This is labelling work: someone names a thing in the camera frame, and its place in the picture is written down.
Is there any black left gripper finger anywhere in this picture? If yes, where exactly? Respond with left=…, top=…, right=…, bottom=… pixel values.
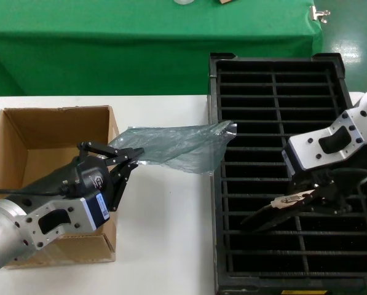
left=77, top=140, right=146, bottom=167
left=108, top=161, right=140, bottom=213

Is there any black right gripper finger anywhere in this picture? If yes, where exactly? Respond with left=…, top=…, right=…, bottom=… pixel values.
left=313, top=180, right=338, bottom=198
left=298, top=196, right=353, bottom=216

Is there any silver right wrist bracket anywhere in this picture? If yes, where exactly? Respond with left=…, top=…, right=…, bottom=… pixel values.
left=286, top=109, right=367, bottom=179

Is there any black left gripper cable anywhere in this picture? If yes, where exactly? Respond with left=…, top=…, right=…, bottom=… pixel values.
left=0, top=187, right=69, bottom=197

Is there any brown open cardboard box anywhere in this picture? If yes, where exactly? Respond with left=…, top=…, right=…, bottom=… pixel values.
left=0, top=105, right=118, bottom=270

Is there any black slotted plastic container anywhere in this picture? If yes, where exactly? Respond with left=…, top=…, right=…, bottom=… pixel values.
left=207, top=52, right=367, bottom=295

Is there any silver left wrist bracket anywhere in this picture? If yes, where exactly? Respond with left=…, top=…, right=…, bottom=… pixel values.
left=15, top=196, right=98, bottom=251

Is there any silver metal cloth clip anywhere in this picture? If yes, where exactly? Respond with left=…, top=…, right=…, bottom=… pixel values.
left=309, top=5, right=331, bottom=24

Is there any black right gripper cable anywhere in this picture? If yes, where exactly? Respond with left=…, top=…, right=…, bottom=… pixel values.
left=333, top=167, right=367, bottom=197

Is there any green tablecloth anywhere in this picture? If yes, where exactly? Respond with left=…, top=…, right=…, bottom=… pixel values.
left=0, top=0, right=325, bottom=96

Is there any graphics card with metal bracket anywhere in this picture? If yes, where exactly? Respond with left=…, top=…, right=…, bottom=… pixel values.
left=240, top=189, right=316, bottom=234

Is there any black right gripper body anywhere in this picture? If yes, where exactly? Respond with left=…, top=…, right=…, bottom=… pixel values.
left=282, top=147, right=367, bottom=216

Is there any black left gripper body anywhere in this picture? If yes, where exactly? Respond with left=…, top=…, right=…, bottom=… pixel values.
left=22, top=154, right=114, bottom=230

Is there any silver wrist bracket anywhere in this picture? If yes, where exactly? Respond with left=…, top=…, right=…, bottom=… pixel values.
left=286, top=109, right=367, bottom=179
left=15, top=196, right=98, bottom=251

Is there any clear grey antistatic bag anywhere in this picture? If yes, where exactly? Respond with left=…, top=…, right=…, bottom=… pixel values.
left=106, top=120, right=239, bottom=176

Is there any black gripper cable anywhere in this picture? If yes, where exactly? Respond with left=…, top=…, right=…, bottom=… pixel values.
left=0, top=187, right=69, bottom=197
left=333, top=167, right=367, bottom=197

